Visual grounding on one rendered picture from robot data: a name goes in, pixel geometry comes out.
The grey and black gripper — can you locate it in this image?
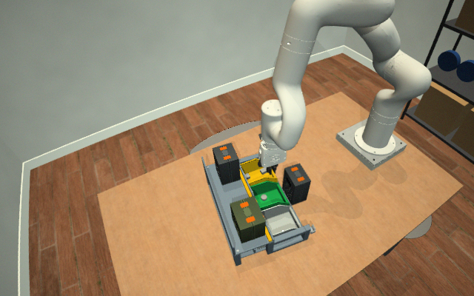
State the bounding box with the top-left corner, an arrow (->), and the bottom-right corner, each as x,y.
258,144 -> 287,175

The grey metal shelf rack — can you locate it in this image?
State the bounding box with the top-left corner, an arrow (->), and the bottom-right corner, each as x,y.
201,154 -> 316,266

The yellow bin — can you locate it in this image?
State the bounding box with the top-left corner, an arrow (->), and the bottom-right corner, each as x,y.
240,158 -> 278,186

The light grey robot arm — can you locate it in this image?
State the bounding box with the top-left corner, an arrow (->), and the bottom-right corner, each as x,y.
258,0 -> 432,156

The yellow flat bar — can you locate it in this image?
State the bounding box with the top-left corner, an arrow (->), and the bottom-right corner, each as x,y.
240,170 -> 272,242

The grey open bin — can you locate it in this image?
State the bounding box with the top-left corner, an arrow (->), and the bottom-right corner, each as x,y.
262,205 -> 301,237

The olive green case with orange latches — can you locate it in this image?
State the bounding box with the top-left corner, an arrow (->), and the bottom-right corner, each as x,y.
230,196 -> 266,243

